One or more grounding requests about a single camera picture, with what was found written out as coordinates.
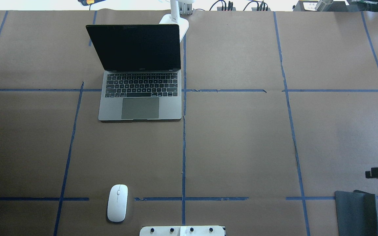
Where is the grey laptop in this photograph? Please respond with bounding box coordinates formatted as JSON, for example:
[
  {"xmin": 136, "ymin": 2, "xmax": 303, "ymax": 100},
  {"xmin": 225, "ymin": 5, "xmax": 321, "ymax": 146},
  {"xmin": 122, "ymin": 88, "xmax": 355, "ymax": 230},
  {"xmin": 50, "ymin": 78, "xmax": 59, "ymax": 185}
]
[{"xmin": 86, "ymin": 24, "xmax": 182, "ymax": 122}]

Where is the black mouse pad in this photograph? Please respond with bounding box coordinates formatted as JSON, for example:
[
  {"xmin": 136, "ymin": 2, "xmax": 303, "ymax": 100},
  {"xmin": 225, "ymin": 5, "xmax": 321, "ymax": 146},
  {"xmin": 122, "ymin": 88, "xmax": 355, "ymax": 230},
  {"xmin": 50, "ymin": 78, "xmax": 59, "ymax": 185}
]
[{"xmin": 335, "ymin": 190, "xmax": 378, "ymax": 236}]

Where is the white computer mouse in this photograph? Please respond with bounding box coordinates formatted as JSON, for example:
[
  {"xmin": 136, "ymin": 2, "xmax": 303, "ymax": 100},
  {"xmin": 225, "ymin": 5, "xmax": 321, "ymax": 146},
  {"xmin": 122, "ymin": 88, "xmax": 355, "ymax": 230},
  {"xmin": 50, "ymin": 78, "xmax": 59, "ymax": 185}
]
[{"xmin": 107, "ymin": 184, "xmax": 128, "ymax": 223}]

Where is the blue pouch with yellow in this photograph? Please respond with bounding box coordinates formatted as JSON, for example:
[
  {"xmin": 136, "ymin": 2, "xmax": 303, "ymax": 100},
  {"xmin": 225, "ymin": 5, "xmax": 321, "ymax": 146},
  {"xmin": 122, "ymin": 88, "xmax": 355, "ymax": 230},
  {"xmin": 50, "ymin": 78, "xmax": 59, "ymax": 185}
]
[{"xmin": 78, "ymin": 0, "xmax": 105, "ymax": 6}]

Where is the silver metal cylinder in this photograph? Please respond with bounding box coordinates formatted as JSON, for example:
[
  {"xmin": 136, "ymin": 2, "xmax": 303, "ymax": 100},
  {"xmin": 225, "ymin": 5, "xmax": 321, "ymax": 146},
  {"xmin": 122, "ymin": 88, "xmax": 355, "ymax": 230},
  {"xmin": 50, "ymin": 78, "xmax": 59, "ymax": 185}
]
[{"xmin": 315, "ymin": 0, "xmax": 334, "ymax": 12}]

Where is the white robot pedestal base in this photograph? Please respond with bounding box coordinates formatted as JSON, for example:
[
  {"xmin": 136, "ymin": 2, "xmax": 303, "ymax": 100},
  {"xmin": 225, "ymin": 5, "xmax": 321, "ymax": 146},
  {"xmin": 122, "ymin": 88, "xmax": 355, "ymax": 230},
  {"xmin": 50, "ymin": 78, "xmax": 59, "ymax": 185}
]
[{"xmin": 139, "ymin": 225, "xmax": 226, "ymax": 236}]

